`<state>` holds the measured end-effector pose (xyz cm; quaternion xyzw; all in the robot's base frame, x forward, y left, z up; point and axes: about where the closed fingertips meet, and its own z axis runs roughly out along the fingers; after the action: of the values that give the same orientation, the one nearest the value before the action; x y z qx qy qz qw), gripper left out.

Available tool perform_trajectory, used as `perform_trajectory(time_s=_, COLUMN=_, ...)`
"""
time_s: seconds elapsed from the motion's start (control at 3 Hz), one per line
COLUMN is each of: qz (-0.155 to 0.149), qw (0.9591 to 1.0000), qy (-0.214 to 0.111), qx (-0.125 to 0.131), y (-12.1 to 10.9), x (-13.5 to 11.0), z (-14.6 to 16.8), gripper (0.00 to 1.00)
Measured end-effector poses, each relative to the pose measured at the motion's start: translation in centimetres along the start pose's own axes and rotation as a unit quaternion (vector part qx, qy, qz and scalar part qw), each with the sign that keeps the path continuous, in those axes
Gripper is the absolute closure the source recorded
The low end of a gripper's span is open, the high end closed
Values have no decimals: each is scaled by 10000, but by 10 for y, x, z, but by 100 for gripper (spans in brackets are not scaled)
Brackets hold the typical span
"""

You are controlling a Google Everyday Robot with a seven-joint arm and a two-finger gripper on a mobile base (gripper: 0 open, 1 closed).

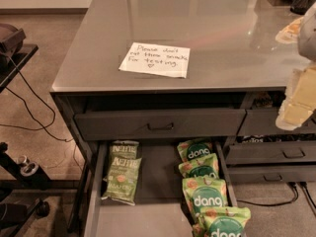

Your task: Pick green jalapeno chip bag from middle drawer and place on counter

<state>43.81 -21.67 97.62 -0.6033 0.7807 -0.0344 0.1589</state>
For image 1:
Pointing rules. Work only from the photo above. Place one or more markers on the bottom right grey drawer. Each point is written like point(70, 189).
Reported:
point(271, 174)

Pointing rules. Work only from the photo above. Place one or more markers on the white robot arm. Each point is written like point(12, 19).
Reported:
point(306, 41)

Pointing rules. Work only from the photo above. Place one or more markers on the front green Dang bag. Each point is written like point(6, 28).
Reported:
point(227, 221)

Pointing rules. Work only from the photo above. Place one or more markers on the rear green Kettle chip bag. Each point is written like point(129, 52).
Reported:
point(123, 149)

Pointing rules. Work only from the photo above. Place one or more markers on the top left grey drawer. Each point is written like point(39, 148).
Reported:
point(145, 124)

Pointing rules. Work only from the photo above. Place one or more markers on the top right grey drawer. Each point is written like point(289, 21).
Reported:
point(263, 122)

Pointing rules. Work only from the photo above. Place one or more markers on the middle right grey drawer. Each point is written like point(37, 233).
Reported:
point(271, 153)

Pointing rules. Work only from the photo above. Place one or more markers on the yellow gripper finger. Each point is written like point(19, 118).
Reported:
point(300, 99)
point(289, 34)

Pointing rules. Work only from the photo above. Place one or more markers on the white handwritten paper note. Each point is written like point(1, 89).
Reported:
point(156, 59)

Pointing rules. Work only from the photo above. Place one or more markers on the green jalapeno chip bag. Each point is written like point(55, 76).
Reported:
point(122, 180)

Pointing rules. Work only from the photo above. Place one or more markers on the grey metal cabinet counter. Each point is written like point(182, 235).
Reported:
point(234, 58)

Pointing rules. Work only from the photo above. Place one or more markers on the open middle grey drawer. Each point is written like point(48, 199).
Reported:
point(159, 210)

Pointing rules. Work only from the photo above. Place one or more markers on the rearmost green Dang bag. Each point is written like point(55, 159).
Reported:
point(195, 148)

